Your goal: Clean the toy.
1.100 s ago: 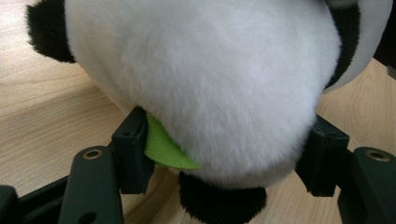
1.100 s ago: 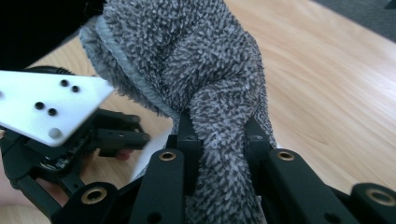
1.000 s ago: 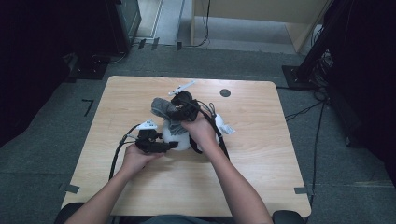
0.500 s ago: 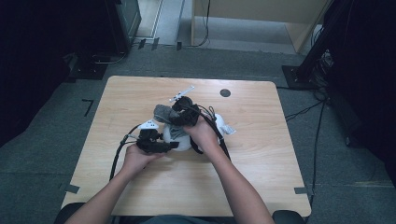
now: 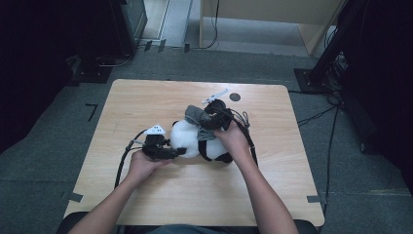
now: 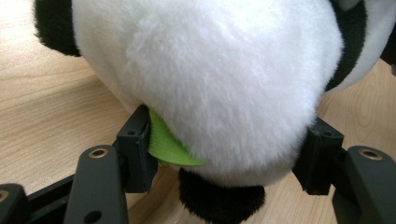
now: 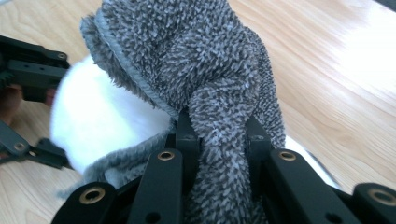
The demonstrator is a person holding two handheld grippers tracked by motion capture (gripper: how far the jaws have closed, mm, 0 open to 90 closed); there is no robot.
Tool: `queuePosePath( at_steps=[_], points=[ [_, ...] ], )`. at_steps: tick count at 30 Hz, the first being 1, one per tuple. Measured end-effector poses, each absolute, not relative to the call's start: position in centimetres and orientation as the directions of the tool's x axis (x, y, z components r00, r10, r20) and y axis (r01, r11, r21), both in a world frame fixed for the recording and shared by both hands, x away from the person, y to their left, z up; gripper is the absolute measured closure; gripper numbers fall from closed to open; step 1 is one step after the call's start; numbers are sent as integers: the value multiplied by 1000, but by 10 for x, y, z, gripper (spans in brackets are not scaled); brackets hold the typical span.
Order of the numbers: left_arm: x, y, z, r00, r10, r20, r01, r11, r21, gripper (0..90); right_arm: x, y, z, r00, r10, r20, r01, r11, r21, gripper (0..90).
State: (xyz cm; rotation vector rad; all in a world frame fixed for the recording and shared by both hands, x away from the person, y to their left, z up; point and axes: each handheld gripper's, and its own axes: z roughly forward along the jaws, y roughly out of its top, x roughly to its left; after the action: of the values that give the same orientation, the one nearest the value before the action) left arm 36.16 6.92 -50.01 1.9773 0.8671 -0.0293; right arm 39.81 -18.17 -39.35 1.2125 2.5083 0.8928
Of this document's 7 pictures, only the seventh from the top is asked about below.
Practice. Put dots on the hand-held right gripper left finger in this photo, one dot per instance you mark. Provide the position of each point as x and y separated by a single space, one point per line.
190 137

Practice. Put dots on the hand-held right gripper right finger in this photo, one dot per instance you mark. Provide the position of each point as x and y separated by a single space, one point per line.
258 146

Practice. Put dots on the panda plush toy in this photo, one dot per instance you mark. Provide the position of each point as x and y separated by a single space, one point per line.
93 118

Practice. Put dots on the grey fuzzy sock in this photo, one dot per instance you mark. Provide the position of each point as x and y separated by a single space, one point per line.
193 56

